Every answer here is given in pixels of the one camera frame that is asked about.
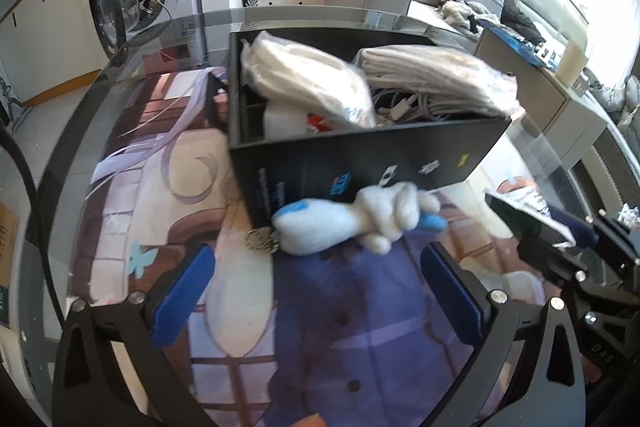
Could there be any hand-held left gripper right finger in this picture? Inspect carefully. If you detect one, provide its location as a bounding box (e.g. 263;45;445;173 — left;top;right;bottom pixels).
420;243;590;427

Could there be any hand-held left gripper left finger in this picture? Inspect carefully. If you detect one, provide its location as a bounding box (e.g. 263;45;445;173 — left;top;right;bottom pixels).
50;244;216;427

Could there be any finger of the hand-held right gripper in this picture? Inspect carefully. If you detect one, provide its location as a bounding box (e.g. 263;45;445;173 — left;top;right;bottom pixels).
517;238;592;294
547;211;601;250

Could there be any dark green foil packet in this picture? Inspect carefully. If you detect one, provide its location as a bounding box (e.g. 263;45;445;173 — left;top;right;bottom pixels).
484;187;577;245

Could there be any white blue plush toy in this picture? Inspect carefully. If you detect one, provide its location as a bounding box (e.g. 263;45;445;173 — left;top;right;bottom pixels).
243;182;449;256

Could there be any black storage box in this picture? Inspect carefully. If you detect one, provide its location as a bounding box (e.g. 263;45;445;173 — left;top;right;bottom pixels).
227;28;514;229

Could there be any red white packet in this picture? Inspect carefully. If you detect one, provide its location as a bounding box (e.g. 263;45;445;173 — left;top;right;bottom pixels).
263;101;335;142

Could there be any grey bagged cable bundle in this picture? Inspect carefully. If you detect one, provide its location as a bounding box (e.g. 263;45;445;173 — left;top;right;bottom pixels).
356;47;519;118

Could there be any white bagged cable bundle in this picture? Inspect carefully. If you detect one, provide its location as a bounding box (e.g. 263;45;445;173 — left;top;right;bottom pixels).
240;31;377;128

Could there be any printed desk mat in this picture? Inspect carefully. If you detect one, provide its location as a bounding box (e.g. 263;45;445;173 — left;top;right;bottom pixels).
67;67;551;427

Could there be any beige sideboard cabinet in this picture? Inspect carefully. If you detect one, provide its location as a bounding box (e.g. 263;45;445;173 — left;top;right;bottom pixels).
472;27;640;168

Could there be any grey plush cloth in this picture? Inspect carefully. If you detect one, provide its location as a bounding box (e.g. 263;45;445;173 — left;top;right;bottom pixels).
617;74;640;134

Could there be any beige box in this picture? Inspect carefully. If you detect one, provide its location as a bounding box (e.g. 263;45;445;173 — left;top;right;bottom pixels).
557;39;591;86

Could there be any cardboard box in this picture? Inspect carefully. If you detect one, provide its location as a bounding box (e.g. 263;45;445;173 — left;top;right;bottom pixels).
0;202;21;329

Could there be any black jacket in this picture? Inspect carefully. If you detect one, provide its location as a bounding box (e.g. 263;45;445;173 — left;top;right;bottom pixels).
500;0;549;48

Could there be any grey fluffy cloth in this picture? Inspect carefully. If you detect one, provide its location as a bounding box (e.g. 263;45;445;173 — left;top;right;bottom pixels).
440;0;502;30

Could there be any white kitchen counter cabinet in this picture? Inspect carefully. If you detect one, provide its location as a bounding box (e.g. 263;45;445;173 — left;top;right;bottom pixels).
0;0;101;98

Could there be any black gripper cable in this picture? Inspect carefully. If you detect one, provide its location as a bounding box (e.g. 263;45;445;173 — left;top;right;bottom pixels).
0;127;71;324

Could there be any white coiled cable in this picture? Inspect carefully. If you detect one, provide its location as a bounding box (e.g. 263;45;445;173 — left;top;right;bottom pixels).
372;89;482;126

